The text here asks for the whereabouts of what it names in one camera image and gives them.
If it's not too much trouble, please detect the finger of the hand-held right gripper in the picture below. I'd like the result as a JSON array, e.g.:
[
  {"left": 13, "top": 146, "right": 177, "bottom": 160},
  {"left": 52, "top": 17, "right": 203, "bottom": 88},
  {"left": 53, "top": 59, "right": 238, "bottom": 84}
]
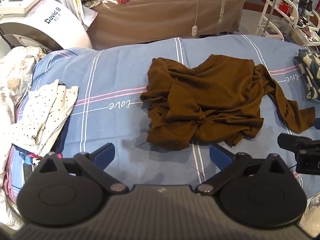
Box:
[{"left": 277, "top": 133, "right": 302, "bottom": 153}]

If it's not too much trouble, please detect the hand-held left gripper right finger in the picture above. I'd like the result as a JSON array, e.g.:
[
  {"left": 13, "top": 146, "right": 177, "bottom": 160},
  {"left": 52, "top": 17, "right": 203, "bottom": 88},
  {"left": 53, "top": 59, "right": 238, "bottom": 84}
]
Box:
[{"left": 195, "top": 144, "right": 293, "bottom": 196}]

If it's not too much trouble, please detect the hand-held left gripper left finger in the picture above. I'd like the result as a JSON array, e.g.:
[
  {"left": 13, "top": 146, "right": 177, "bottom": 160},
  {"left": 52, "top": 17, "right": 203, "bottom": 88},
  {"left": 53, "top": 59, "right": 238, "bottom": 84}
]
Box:
[{"left": 32, "top": 142, "right": 129, "bottom": 194}]

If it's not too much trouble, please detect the brown long-sleeve shirt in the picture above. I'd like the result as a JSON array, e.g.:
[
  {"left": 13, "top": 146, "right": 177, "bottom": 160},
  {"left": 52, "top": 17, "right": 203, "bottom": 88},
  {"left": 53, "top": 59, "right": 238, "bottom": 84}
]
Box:
[{"left": 140, "top": 54, "right": 316, "bottom": 151}]

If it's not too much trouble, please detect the white polka-dot garment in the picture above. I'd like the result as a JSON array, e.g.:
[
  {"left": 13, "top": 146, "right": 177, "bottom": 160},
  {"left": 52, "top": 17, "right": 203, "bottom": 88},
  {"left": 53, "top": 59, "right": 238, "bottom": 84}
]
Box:
[{"left": 5, "top": 79, "right": 79, "bottom": 157}]

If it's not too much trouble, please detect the floral quilt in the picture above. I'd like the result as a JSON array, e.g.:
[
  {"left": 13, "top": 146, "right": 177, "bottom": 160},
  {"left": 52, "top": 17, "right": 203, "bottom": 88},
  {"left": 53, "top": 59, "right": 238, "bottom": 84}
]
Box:
[{"left": 0, "top": 45, "right": 47, "bottom": 230}]

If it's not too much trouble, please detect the white arched machine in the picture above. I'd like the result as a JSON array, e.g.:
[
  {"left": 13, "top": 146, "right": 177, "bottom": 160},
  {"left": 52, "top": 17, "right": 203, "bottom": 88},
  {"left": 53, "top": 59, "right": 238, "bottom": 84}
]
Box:
[{"left": 0, "top": 0, "right": 93, "bottom": 52}]

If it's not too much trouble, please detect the clear tube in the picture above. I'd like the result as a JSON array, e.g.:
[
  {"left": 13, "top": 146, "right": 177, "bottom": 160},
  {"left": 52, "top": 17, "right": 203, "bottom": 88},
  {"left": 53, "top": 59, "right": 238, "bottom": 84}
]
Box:
[{"left": 217, "top": 0, "right": 228, "bottom": 35}]

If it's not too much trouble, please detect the beige covered bed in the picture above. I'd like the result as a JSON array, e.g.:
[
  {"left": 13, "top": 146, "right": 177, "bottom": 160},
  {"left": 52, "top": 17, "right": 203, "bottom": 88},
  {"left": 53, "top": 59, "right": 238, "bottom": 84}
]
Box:
[{"left": 87, "top": 0, "right": 247, "bottom": 50}]

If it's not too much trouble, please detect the white cable with switch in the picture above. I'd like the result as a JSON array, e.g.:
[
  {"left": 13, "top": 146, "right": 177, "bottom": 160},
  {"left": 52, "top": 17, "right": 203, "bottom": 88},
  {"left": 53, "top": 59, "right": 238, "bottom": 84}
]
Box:
[{"left": 191, "top": 0, "right": 200, "bottom": 38}]

